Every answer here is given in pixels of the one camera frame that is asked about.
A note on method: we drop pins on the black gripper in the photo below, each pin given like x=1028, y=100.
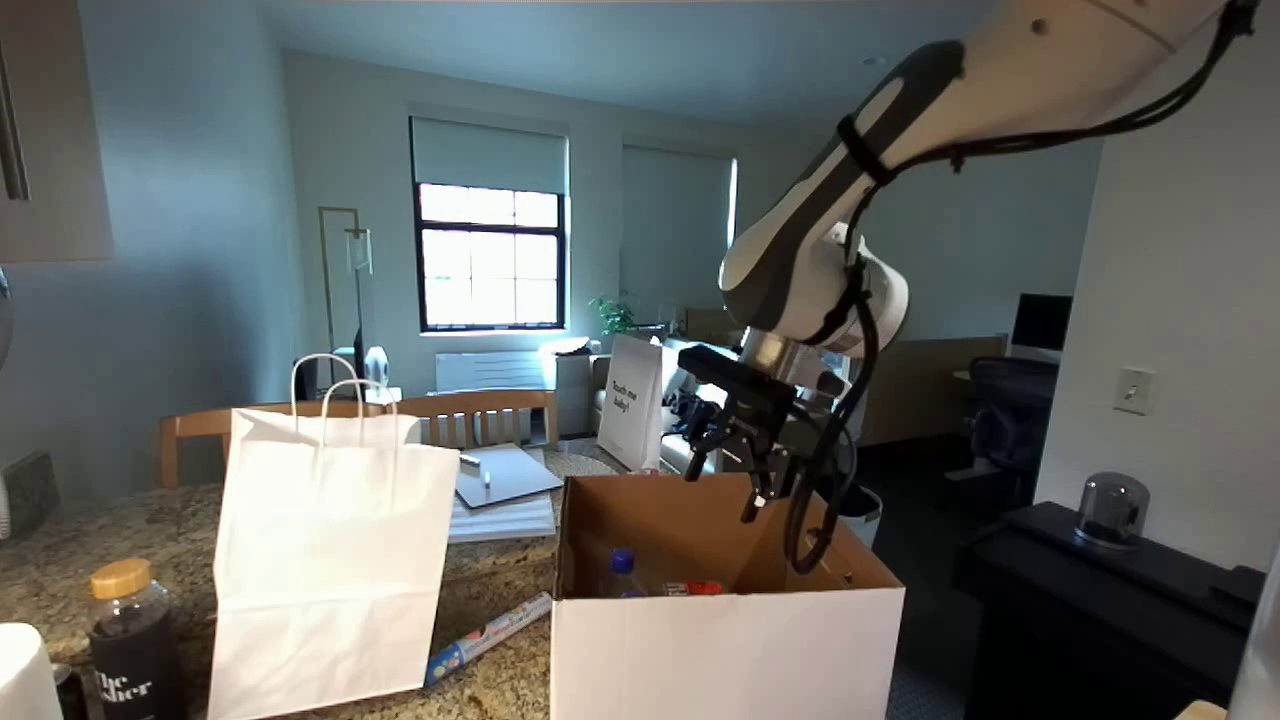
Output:
x=782, y=428

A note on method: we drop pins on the large white cardboard box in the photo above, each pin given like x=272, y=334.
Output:
x=637, y=403

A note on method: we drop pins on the long blue white box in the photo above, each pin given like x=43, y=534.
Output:
x=486, y=639

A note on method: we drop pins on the dark grey box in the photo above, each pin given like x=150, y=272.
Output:
x=24, y=495

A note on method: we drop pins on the grey trash bin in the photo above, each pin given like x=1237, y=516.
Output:
x=576, y=391

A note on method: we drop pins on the green house plant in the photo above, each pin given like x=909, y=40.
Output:
x=613, y=317

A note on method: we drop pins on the tan cardboard panel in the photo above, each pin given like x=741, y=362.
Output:
x=934, y=387

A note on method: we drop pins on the grey notebook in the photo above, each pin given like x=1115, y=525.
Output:
x=514, y=475

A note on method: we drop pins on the white paper stack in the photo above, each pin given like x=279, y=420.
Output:
x=500, y=520

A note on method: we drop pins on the wooden chair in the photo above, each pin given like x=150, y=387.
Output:
x=194, y=425
x=481, y=416

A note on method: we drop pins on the black office chair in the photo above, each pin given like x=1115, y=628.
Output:
x=1012, y=413

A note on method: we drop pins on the black framed window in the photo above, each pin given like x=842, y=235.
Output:
x=490, y=260

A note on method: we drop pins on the dark computer monitor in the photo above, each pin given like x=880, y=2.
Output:
x=1040, y=324

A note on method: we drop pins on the small white bottle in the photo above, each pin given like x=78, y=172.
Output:
x=380, y=379

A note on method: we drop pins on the black side cabinet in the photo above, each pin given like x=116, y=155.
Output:
x=1064, y=624

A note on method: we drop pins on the grey roller blind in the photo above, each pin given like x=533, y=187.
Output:
x=490, y=155

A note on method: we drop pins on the metal pole stand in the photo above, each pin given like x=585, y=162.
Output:
x=348, y=266

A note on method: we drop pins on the dark jar yellow lid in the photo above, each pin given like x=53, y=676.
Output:
x=125, y=641

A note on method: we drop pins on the white rounded object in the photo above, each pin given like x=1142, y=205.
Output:
x=24, y=673

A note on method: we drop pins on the white wall radiator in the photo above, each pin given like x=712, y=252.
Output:
x=490, y=370

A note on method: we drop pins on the white light switch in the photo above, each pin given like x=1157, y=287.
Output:
x=1132, y=391

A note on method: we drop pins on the wooden wall cabinets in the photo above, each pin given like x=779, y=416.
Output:
x=53, y=135

